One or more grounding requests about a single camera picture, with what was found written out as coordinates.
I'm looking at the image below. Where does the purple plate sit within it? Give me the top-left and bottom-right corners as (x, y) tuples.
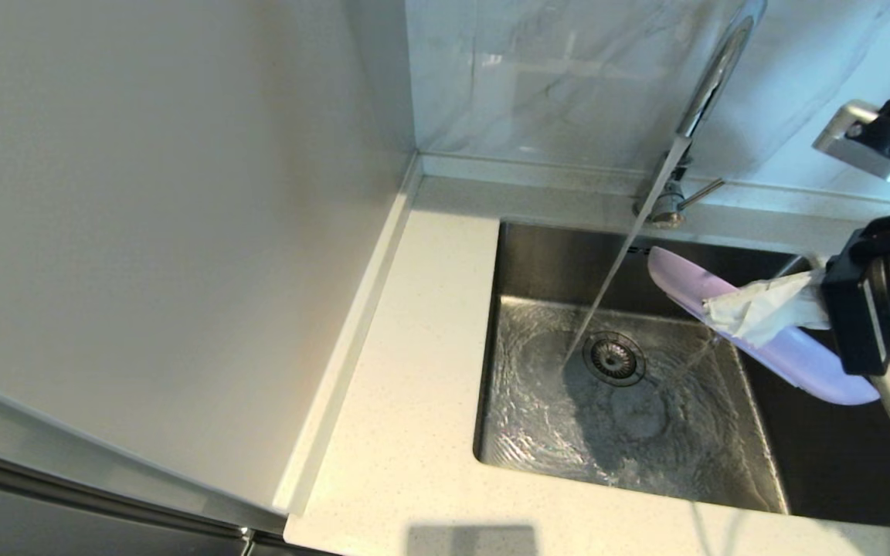
(647, 246), (881, 406)

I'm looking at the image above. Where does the chrome faucet lever handle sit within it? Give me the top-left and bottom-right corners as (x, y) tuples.
(681, 177), (726, 211)

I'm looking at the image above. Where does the stainless steel sink basin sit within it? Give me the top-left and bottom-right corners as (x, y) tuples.
(473, 219), (890, 530)

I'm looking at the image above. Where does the round metal drain strainer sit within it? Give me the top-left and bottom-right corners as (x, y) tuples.
(583, 331), (647, 388)

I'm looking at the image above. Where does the running tap water stream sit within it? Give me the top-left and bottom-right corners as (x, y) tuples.
(559, 135), (689, 371)

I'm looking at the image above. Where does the chrome gooseneck faucet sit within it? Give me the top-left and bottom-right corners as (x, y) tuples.
(634, 0), (766, 230)

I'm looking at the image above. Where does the white tall cabinet side panel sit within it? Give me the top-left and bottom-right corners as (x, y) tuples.
(0, 0), (423, 535)

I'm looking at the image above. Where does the stainless steel appliance front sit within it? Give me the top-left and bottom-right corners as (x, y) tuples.
(0, 446), (345, 556)

